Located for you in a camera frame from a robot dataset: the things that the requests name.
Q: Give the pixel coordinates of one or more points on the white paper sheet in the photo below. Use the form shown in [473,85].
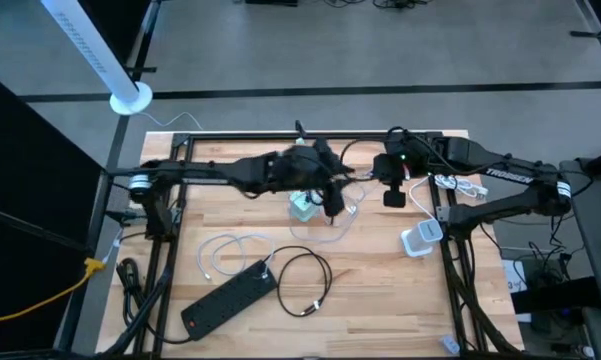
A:
[515,285]

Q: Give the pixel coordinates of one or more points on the small black clamp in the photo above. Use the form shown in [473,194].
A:
[300,128]

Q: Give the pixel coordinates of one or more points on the small white adapter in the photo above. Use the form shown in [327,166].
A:
[450,345]

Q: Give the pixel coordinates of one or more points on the mint green cube power strip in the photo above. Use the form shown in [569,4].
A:
[304,210]

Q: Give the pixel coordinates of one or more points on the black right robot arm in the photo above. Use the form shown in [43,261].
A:
[460,150]

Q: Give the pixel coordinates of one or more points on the white tower power strip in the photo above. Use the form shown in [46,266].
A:
[422,239]

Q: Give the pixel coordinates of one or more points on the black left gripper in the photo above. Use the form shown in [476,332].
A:
[300,170]

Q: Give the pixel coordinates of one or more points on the black aluminium table frame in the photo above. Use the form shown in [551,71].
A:
[230,136]

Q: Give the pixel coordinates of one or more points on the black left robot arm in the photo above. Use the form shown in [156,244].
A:
[205,172]

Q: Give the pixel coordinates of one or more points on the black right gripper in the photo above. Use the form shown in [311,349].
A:
[390,167]

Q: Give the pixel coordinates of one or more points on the black power strip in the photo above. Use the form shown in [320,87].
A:
[230,300]

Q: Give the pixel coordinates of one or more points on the tall white tower fan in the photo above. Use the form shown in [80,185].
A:
[95,52]

